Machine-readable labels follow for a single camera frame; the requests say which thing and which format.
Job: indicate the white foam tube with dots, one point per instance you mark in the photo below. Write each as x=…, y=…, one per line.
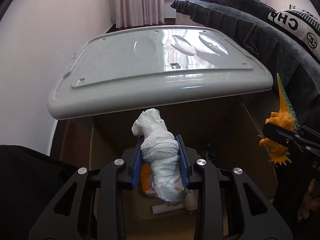
x=158, y=209

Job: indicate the white plastic bin lid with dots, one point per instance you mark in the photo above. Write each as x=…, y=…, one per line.
x=154, y=66

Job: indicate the orange white wrapper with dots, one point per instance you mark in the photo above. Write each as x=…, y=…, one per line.
x=144, y=178

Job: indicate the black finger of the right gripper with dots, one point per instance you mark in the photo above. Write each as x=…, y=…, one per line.
x=304, y=140

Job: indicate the person's right hand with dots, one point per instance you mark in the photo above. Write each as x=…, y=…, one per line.
x=304, y=211

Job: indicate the white tissue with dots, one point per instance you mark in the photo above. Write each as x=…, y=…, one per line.
x=160, y=152

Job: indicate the brown cardboard box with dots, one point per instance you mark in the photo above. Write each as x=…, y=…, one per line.
x=231, y=177

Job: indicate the white cylindrical bottle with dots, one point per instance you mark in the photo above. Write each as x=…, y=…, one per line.
x=190, y=203

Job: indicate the pink patterned curtain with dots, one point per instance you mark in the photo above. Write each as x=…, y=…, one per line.
x=133, y=13

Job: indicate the dark grey bed blanket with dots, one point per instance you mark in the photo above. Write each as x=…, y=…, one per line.
x=245, y=21

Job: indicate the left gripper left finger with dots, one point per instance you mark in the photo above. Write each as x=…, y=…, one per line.
x=135, y=163

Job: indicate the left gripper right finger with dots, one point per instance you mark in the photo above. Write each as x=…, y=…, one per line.
x=185, y=166

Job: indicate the orange green dinosaur toy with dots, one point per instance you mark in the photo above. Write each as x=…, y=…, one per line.
x=281, y=122

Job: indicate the black white logo pillow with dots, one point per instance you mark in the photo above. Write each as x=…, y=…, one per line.
x=301, y=25

